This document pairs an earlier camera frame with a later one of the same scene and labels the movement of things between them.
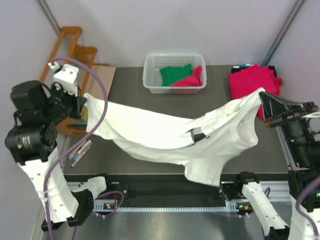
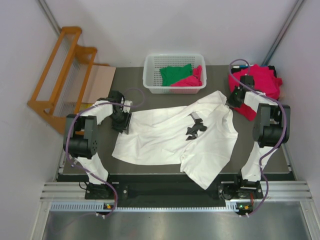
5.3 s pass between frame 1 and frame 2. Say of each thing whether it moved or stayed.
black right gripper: moved
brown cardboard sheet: stayed
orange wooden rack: stayed
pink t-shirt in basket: stayed
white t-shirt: moved
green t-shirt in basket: stayed
